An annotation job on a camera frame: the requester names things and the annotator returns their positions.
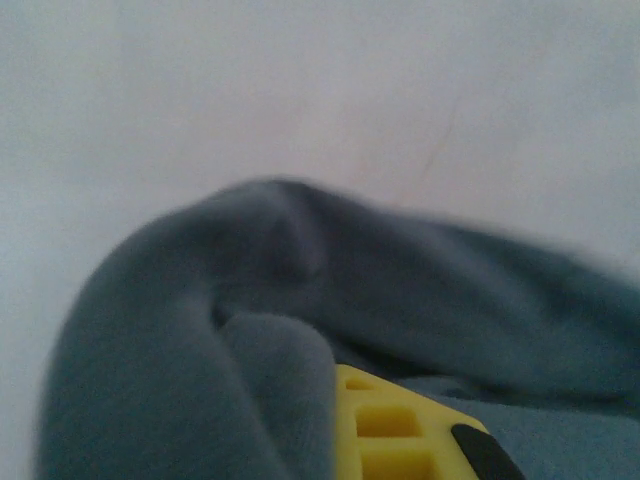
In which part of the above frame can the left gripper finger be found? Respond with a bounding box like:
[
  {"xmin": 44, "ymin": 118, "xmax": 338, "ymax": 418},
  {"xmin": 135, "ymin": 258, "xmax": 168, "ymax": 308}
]
[{"xmin": 332, "ymin": 363, "xmax": 526, "ymax": 480}]

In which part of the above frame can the grey t-shirt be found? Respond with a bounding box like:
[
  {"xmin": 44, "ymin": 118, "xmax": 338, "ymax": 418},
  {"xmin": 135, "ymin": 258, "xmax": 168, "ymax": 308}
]
[{"xmin": 34, "ymin": 174, "xmax": 640, "ymax": 480}]

